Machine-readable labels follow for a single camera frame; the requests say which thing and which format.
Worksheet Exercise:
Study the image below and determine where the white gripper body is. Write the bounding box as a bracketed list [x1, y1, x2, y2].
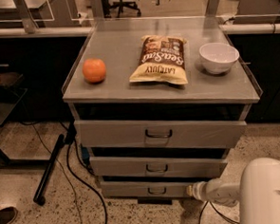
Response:
[186, 178, 240, 207]

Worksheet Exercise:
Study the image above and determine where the grey bottom drawer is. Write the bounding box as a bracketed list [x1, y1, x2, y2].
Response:
[101, 181, 189, 198]

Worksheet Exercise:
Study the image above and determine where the grey drawer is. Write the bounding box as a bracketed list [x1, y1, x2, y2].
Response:
[74, 120, 247, 149]
[90, 157, 227, 178]
[101, 181, 189, 198]

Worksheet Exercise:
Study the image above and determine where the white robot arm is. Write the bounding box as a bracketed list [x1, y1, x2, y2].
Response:
[186, 158, 280, 224]

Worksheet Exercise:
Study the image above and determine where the grey top drawer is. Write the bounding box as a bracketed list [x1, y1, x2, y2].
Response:
[74, 120, 247, 149]

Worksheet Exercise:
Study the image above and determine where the grey drawer cabinet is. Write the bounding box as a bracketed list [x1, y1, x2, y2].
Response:
[58, 9, 269, 212]

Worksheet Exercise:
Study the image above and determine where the grey middle drawer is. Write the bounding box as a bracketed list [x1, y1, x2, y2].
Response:
[90, 157, 227, 178]

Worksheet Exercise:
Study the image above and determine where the white bowl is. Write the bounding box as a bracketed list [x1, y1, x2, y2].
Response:
[199, 43, 239, 74]

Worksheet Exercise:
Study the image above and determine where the brown yellow chip bag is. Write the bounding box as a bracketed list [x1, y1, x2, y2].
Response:
[129, 35, 188, 85]

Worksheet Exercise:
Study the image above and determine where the orange fruit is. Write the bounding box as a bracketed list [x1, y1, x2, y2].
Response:
[82, 59, 106, 84]

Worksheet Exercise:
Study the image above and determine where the black floor stand leg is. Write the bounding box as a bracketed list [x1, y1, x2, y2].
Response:
[33, 134, 65, 206]

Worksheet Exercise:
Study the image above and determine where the black office chair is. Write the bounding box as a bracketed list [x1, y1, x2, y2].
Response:
[109, 0, 141, 17]

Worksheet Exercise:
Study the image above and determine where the dark shoe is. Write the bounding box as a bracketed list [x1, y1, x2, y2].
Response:
[0, 206, 18, 224]

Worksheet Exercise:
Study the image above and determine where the dark side table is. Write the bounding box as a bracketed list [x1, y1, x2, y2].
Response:
[0, 62, 33, 166]

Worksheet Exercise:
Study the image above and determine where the black looped cable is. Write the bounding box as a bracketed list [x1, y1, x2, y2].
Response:
[196, 198, 241, 224]

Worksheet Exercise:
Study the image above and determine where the black floor cable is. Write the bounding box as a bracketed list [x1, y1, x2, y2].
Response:
[63, 120, 109, 224]

